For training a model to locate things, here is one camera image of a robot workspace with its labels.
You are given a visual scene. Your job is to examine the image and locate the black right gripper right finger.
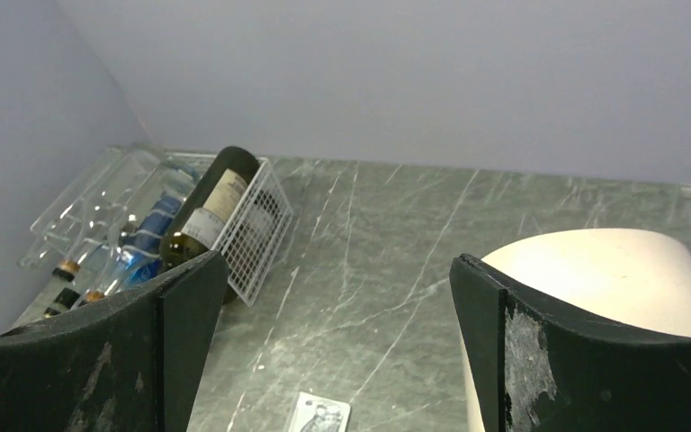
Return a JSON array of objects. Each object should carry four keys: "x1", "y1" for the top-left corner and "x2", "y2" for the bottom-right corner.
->
[{"x1": 449, "y1": 254, "x2": 691, "y2": 431}]

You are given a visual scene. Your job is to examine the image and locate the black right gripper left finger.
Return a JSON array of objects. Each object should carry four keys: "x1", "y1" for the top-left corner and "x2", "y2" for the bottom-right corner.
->
[{"x1": 0, "y1": 251, "x2": 229, "y2": 431}]

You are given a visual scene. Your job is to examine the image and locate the dark green labelled wine bottle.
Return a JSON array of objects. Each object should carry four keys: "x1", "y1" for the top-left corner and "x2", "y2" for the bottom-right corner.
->
[{"x1": 158, "y1": 146, "x2": 260, "y2": 274}]

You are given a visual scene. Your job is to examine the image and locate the blue wine bottle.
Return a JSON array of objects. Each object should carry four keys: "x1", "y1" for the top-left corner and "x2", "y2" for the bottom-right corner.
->
[{"x1": 85, "y1": 168, "x2": 201, "y2": 303}]

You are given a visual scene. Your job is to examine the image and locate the cream cylindrical drum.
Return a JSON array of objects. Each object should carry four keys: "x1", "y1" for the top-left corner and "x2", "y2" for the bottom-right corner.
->
[{"x1": 461, "y1": 229, "x2": 691, "y2": 431}]

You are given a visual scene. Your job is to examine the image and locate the printed card package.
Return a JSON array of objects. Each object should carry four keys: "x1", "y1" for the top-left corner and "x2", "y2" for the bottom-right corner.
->
[{"x1": 285, "y1": 391, "x2": 352, "y2": 432}]

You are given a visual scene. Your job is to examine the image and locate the white wire wine rack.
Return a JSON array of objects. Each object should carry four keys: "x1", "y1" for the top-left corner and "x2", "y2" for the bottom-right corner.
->
[{"x1": 19, "y1": 143, "x2": 292, "y2": 304}]

